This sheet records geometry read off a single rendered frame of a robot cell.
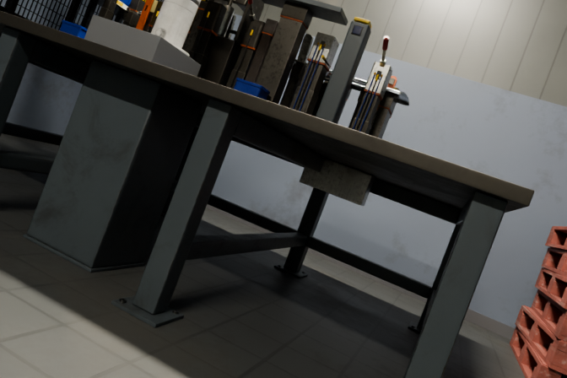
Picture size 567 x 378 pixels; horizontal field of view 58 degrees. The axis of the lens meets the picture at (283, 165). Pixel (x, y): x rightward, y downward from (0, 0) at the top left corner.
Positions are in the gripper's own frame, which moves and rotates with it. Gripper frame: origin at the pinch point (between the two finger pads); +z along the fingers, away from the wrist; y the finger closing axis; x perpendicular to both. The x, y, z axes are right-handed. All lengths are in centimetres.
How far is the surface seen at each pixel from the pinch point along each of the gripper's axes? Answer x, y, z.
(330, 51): -18.3, 23.6, 18.7
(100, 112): 6, -46, 74
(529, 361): -93, 174, 119
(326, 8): -25.7, 5.0, 8.8
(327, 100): -35, 13, 41
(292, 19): -13.0, 2.6, 15.3
